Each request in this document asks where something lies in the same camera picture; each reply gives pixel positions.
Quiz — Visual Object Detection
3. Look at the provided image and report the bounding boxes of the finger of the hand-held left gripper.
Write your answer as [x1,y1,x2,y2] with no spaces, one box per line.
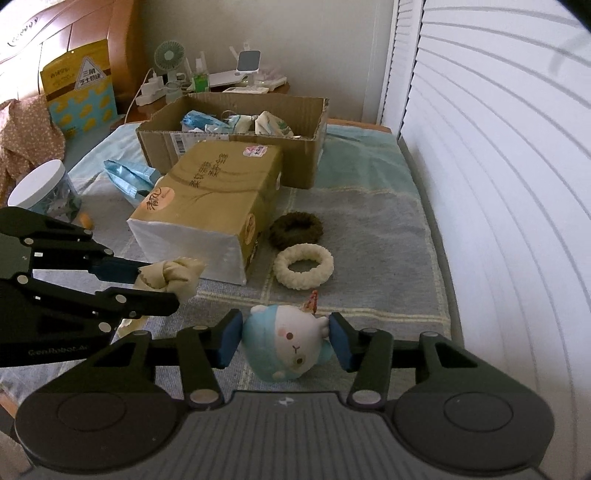
[0,274,180,331]
[0,208,149,285]

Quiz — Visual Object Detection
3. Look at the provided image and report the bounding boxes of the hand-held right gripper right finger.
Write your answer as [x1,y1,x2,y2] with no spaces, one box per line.
[329,312,497,409]

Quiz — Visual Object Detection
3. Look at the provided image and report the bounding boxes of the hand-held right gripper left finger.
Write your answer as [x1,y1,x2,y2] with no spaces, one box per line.
[78,309,244,409]

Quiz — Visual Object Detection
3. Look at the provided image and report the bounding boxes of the knotted beige cloth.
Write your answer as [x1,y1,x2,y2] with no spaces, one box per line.
[134,257,207,301]

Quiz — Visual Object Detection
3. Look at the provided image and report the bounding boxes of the blue and white plush toy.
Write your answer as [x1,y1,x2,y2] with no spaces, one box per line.
[242,290,334,381]

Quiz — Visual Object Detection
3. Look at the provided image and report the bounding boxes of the blue face mask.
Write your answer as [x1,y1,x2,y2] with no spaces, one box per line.
[181,111,222,134]

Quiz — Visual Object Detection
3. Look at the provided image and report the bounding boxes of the cardboard box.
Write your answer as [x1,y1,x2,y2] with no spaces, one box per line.
[135,92,329,190]

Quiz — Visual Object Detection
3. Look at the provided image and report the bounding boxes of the beige drawstring pouch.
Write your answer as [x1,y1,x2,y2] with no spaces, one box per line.
[255,111,296,138]

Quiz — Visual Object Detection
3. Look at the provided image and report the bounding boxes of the cream scrunchie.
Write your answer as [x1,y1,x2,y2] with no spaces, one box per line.
[273,244,334,291]

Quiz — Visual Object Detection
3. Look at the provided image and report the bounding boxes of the blue face mask packet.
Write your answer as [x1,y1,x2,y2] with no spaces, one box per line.
[103,159,163,207]

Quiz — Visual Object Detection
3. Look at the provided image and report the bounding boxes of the checked grey blue blanket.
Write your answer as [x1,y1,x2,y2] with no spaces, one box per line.
[0,122,462,416]

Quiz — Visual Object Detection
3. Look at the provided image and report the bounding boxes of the clear jar with white lid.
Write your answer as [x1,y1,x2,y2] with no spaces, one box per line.
[7,159,83,217]

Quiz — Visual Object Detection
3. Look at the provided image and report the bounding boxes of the dark brown scrunchie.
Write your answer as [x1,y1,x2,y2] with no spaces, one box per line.
[269,211,324,250]

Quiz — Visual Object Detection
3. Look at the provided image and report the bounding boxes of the brown tissue pack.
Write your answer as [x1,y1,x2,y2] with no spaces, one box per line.
[127,141,284,284]

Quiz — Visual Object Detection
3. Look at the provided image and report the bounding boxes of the wooden nightstand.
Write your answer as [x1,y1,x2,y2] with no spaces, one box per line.
[124,83,291,125]

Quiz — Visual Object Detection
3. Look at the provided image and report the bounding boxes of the brown floral cloth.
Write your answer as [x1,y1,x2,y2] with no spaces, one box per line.
[0,97,66,204]

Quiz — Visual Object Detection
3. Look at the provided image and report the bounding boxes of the white power strip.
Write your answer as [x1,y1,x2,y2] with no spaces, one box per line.
[137,76,169,106]

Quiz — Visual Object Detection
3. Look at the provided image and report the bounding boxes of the yellow snack bag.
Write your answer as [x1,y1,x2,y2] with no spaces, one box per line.
[39,39,118,139]

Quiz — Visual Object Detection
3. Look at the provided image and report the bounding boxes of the green spray bottle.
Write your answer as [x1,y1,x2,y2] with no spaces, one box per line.
[191,51,211,93]

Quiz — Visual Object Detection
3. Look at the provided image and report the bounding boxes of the flat white box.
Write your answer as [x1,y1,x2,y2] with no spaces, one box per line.
[208,69,289,93]

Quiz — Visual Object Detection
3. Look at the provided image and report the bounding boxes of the small desk fan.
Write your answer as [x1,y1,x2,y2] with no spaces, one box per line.
[154,41,185,81]

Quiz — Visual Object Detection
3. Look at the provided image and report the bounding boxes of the white louvered door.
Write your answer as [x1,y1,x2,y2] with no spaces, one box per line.
[376,0,591,462]

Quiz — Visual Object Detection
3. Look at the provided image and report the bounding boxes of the wooden headboard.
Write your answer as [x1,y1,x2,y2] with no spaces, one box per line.
[0,0,141,116]

